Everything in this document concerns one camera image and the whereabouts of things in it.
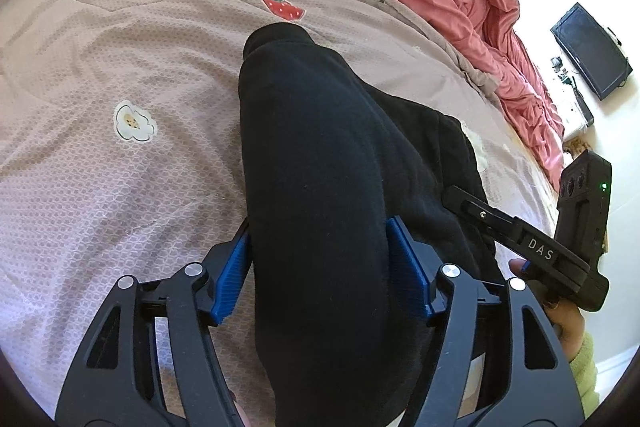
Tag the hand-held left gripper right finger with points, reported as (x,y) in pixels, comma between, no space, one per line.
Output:
(407,272)

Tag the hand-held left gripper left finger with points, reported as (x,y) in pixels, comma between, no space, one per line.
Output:
(230,282)

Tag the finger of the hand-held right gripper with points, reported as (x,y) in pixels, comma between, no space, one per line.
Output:
(475,212)

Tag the black sweater with orange patches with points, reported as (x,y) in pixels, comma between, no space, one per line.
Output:
(310,157)

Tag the person's right forearm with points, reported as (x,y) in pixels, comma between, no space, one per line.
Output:
(585,372)

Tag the person's right hand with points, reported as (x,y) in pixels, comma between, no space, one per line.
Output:
(567,327)

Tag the person's left hand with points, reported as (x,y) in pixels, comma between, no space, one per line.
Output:
(244,414)

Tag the brown object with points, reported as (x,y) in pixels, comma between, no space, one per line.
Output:
(577,146)

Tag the white television cabinet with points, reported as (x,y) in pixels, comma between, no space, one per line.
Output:
(575,129)

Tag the black set-top box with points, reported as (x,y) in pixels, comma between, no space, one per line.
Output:
(584,107)

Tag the black flat screen television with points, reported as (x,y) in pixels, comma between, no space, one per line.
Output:
(590,52)

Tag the beige printed blanket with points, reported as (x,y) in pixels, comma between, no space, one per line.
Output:
(150,57)

